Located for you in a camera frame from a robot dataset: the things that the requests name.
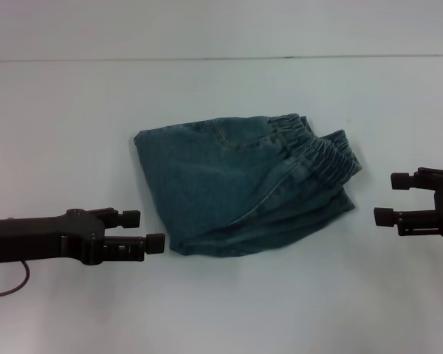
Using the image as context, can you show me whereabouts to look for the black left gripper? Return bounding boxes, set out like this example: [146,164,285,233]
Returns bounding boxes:
[0,207,166,267]

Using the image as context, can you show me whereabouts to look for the blue denim shorts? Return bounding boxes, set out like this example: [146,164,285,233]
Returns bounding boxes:
[134,114,363,258]

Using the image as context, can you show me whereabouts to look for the dark left arm cable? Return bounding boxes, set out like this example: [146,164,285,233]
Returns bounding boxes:
[0,260,32,299]

